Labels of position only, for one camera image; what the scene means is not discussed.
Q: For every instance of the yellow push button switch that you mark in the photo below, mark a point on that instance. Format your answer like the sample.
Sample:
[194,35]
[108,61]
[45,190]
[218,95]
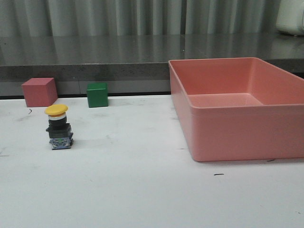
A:
[59,130]

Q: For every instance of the dark grey stone counter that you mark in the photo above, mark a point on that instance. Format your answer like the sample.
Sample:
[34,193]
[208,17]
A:
[131,65]

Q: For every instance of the green cube block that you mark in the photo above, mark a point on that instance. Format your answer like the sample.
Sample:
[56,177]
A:
[97,95]

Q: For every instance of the pink plastic bin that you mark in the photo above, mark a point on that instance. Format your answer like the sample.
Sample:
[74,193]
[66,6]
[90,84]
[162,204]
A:
[238,109]

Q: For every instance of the pink cube block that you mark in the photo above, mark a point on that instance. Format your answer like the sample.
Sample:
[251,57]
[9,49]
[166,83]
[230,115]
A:
[39,92]

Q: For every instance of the grey curtain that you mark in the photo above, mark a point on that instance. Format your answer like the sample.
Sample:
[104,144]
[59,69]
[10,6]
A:
[59,18]

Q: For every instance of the white kitchen appliance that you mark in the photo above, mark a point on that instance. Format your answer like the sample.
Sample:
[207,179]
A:
[290,18]

